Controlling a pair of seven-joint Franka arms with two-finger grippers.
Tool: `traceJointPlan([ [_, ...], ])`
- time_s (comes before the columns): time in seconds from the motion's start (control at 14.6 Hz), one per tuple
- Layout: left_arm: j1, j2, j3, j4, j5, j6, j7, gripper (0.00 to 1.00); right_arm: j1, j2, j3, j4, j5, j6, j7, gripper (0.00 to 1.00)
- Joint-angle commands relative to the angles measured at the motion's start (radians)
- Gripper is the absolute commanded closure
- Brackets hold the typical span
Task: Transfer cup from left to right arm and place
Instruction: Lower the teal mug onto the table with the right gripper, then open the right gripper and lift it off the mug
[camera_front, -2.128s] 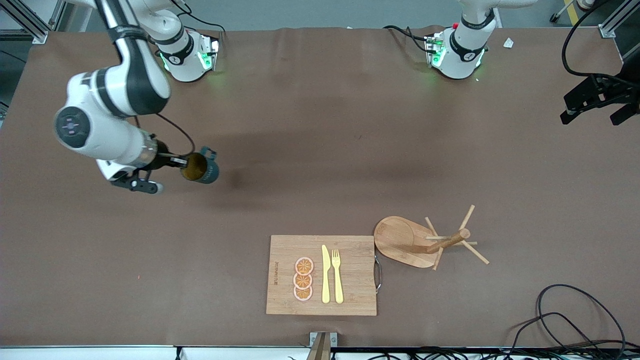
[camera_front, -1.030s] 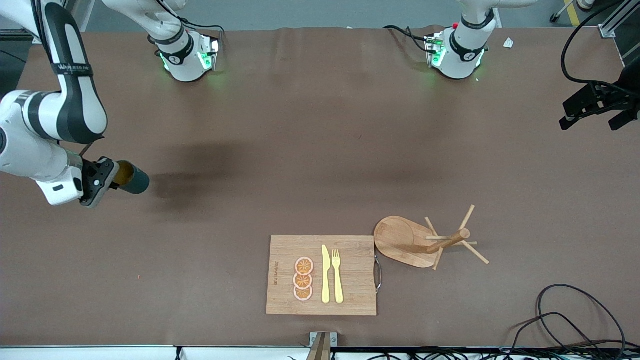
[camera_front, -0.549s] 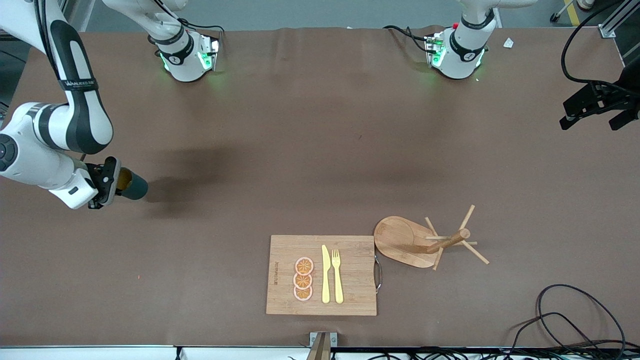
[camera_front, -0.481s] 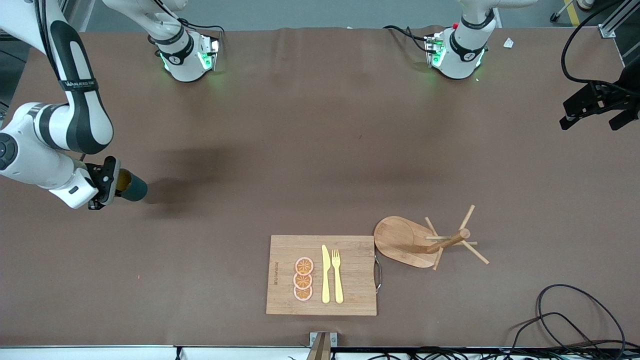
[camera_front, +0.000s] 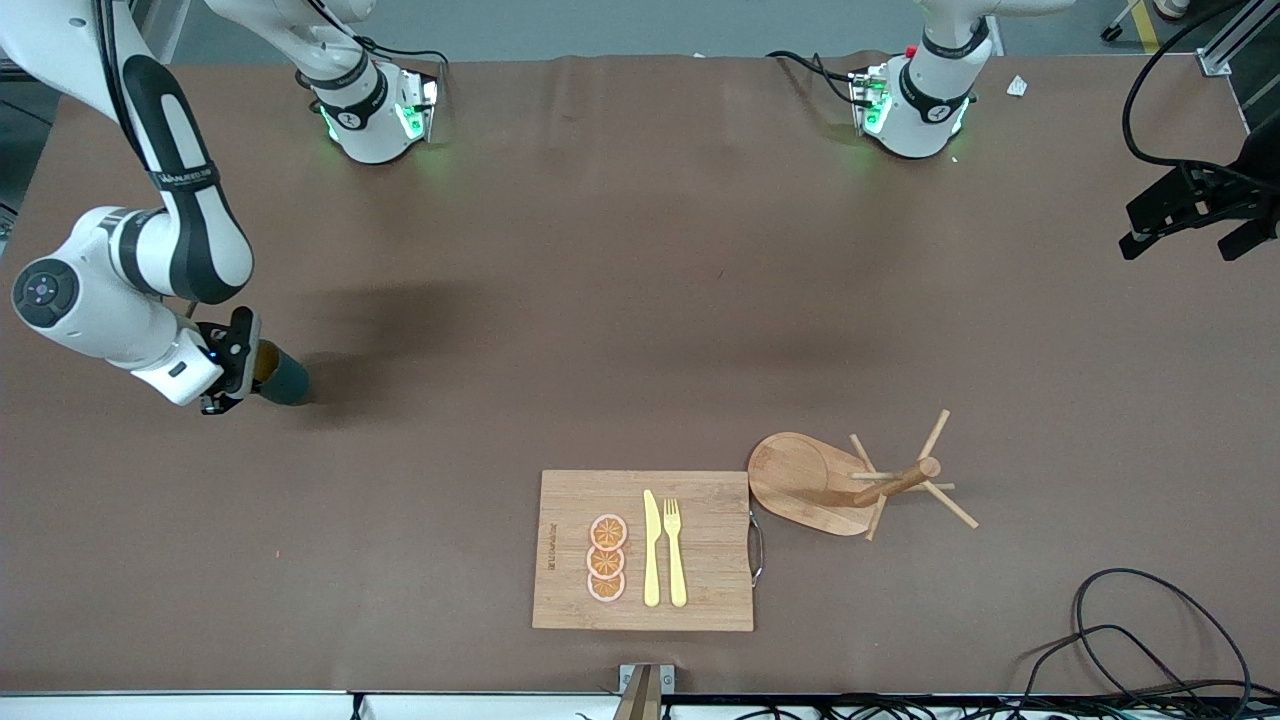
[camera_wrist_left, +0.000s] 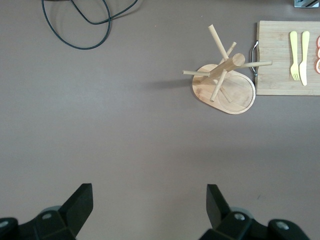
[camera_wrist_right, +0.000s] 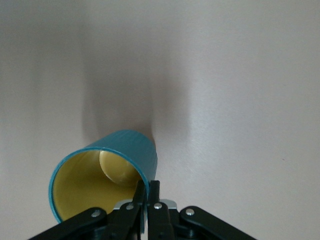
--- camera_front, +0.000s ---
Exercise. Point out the dark green ribbed cup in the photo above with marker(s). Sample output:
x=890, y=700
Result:
x=285, y=378

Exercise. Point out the orange slice toy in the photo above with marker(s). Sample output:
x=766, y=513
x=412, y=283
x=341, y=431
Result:
x=608, y=531
x=605, y=562
x=606, y=587

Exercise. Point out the yellow plastic fork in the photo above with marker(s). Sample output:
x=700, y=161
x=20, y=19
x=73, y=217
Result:
x=676, y=560

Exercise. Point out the grey arm base connector block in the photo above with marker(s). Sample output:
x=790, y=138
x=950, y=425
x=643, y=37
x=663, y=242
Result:
x=868, y=100
x=420, y=105

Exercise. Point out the aluminium frame profile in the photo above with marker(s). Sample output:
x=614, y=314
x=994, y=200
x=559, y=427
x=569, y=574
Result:
x=1235, y=40

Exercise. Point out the small white paper tag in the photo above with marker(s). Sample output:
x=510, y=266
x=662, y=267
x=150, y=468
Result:
x=1017, y=86

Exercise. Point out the yellow plastic knife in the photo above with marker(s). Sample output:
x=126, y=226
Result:
x=651, y=550

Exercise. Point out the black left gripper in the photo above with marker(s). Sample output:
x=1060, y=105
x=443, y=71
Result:
x=1232, y=197

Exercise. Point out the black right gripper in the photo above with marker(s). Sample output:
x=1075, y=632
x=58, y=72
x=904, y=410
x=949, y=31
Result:
x=238, y=352

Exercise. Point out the wooden mug tree stand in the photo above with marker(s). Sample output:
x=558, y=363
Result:
x=795, y=480

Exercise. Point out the bamboo cutting board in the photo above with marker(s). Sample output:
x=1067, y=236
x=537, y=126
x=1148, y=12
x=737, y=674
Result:
x=715, y=560

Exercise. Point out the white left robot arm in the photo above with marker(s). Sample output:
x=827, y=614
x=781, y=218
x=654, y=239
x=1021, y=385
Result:
x=925, y=110

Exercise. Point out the metal mounting bracket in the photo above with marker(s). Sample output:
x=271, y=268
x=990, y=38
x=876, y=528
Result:
x=648, y=680

